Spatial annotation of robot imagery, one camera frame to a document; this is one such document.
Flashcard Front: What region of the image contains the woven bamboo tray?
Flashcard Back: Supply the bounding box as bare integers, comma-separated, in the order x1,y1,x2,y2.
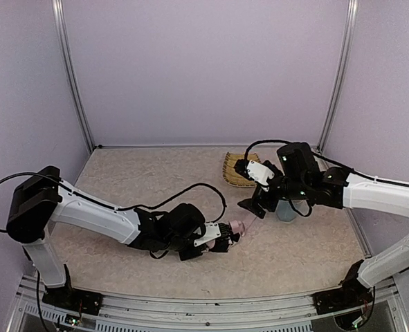
221,151,262,188

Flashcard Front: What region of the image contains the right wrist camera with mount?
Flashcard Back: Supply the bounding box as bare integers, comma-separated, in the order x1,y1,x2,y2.
234,159,275,192

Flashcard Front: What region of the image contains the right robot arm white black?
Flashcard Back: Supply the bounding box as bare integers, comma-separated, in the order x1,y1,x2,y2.
234,141,409,293

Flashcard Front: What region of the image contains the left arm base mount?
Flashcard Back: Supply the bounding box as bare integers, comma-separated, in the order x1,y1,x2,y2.
42,288,103,316

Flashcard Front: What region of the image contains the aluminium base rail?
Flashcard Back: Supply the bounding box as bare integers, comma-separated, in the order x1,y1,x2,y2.
6,273,409,332

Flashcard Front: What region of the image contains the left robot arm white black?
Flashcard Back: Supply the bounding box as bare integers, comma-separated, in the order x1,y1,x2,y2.
6,166,244,293

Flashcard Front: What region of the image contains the metal frame post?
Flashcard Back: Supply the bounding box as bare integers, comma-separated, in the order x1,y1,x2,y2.
52,0,96,154
317,0,358,153

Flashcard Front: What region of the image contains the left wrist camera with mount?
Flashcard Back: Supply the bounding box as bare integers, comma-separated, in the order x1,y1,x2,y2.
193,223,221,248

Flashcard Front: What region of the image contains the light blue mug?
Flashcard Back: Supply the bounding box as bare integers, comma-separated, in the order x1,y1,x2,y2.
275,200,298,223

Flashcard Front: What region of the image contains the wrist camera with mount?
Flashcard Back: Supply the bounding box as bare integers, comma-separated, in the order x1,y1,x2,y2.
234,159,275,192
193,223,221,248

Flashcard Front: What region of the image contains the left metal frame post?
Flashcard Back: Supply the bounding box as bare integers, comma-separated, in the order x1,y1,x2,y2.
52,0,96,154

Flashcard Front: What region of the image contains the right metal frame post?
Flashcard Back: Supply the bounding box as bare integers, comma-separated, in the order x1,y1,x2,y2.
317,0,358,153

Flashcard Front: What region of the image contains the pink umbrella black lining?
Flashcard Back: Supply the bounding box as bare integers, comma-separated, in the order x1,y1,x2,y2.
206,215,257,253

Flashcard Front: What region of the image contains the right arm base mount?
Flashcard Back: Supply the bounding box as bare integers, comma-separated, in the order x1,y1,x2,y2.
312,288,374,315

